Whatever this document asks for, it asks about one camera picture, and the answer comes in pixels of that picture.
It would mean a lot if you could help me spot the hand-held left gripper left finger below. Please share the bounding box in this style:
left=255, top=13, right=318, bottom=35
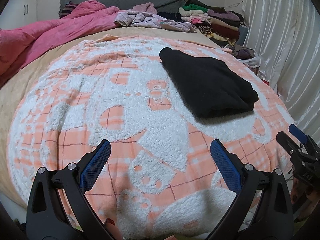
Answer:
left=26, top=139, right=112, bottom=240

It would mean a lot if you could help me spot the lavender crumpled garment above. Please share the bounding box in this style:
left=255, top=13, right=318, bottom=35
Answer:
left=114, top=12, right=197, bottom=33

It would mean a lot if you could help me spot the dark navy garment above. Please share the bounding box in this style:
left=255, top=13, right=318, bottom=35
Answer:
left=157, top=11, right=183, bottom=22

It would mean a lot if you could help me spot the person's right hand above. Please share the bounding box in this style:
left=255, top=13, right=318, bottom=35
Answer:
left=290, top=177, right=320, bottom=223

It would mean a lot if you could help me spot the black sweater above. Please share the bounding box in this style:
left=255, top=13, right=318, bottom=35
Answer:
left=159, top=47, right=259, bottom=119

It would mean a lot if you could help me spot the white satin curtain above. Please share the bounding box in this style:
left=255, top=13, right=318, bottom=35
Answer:
left=241, top=0, right=320, bottom=135

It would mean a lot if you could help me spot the pink quilt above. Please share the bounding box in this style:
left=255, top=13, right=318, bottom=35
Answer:
left=0, top=1, right=120, bottom=85

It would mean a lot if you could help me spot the orange white checked blanket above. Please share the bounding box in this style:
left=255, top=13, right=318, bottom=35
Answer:
left=7, top=36, right=298, bottom=240

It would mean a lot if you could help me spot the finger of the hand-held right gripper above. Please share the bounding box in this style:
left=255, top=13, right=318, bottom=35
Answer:
left=288, top=124, right=309, bottom=144
left=276, top=131, right=300, bottom=155

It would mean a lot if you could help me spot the mauve crumpled garment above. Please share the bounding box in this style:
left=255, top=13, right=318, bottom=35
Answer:
left=130, top=2, right=158, bottom=14

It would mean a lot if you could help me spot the white wardrobe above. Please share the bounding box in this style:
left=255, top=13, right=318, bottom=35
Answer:
left=0, top=0, right=40, bottom=25

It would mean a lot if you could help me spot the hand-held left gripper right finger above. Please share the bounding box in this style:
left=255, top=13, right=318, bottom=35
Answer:
left=210, top=139, right=293, bottom=240

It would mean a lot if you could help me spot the stack of folded clothes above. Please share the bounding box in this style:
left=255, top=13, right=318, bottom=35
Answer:
left=178, top=0, right=248, bottom=48

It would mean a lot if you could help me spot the striped dark cloth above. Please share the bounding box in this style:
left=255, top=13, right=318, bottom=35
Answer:
left=60, top=2, right=79, bottom=18

